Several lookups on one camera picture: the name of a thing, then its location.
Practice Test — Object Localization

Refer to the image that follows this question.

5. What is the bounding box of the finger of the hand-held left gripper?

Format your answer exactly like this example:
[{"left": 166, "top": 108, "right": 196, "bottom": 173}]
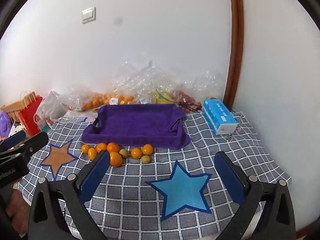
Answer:
[
  {"left": 0, "top": 131, "right": 27, "bottom": 153},
  {"left": 7, "top": 131, "right": 49, "bottom": 162}
]

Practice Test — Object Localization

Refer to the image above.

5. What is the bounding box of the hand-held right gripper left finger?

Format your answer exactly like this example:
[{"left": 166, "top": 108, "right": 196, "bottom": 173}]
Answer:
[{"left": 28, "top": 151, "right": 111, "bottom": 240}]

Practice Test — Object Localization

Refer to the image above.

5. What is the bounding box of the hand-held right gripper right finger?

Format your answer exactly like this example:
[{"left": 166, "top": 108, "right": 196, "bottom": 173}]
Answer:
[{"left": 214, "top": 151, "right": 293, "bottom": 240}]

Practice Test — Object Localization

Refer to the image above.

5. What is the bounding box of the oval orange kumquat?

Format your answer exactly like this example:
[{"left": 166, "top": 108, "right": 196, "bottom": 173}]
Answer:
[{"left": 109, "top": 152, "right": 123, "bottom": 167}]

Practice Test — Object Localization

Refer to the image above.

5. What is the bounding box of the purple towel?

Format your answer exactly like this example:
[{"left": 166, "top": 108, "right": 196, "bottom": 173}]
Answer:
[{"left": 82, "top": 103, "right": 192, "bottom": 148}]

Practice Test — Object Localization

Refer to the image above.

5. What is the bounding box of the person's left hand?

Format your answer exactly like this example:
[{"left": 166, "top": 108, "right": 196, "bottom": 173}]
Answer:
[{"left": 6, "top": 187, "right": 28, "bottom": 234}]

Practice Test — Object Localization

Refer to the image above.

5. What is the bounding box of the white cloth item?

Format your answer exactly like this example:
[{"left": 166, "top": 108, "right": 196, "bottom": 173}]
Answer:
[{"left": 9, "top": 122, "right": 25, "bottom": 137}]

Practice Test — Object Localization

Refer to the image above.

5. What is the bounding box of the purple fluffy item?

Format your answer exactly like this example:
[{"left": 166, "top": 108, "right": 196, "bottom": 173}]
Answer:
[{"left": 0, "top": 111, "right": 13, "bottom": 139}]

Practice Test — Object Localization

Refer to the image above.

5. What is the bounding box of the white printed shopping bag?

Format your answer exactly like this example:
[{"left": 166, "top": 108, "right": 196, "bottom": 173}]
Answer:
[{"left": 36, "top": 112, "right": 54, "bottom": 133}]

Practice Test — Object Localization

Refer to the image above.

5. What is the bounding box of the red paper bag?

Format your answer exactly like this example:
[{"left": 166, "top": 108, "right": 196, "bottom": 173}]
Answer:
[{"left": 17, "top": 95, "right": 44, "bottom": 137}]

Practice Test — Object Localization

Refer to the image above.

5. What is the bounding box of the brown paper bag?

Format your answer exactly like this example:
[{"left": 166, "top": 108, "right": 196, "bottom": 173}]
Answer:
[{"left": 0, "top": 91, "right": 38, "bottom": 117}]

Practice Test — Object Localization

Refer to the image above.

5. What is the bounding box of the grey checked star blanket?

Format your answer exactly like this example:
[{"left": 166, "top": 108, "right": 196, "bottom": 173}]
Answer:
[{"left": 15, "top": 111, "right": 292, "bottom": 240}]

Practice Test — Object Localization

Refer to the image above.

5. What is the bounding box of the white plastic bag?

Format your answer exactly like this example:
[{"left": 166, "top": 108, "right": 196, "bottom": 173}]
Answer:
[{"left": 35, "top": 90, "right": 69, "bottom": 122}]

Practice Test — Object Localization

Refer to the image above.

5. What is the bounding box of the blue tissue pack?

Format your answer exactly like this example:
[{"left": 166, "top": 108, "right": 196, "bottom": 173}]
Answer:
[{"left": 201, "top": 98, "right": 238, "bottom": 135}]

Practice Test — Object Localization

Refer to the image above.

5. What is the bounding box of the clear bag of mandarins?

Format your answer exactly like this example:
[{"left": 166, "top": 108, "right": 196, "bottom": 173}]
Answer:
[{"left": 56, "top": 85, "right": 110, "bottom": 113}]

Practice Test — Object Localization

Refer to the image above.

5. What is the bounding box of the clear bag of kumquats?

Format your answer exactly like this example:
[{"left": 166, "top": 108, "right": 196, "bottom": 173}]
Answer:
[{"left": 104, "top": 92, "right": 137, "bottom": 105}]

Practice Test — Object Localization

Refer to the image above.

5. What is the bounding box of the yellow fruit packet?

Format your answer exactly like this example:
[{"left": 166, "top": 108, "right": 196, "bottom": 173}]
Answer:
[{"left": 152, "top": 89, "right": 177, "bottom": 105}]

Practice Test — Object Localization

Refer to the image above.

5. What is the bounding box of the crumpled clear plastic wrap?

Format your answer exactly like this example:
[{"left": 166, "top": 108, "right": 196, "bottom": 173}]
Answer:
[{"left": 110, "top": 59, "right": 227, "bottom": 105}]

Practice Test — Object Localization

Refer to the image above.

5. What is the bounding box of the brown wooden door frame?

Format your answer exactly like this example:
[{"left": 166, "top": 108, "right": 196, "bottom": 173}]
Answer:
[{"left": 223, "top": 0, "right": 244, "bottom": 109}]

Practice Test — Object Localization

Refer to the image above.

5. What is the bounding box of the white light switch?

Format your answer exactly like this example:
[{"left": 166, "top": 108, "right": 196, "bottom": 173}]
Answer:
[{"left": 81, "top": 7, "right": 96, "bottom": 24}]

